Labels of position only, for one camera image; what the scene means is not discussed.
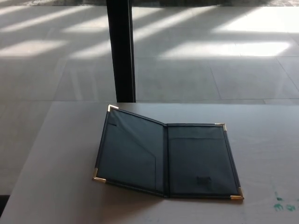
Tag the dark blue diary folder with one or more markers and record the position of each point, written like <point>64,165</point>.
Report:
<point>191,161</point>

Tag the black vertical post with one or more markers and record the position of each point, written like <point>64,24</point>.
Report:
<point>121,51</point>

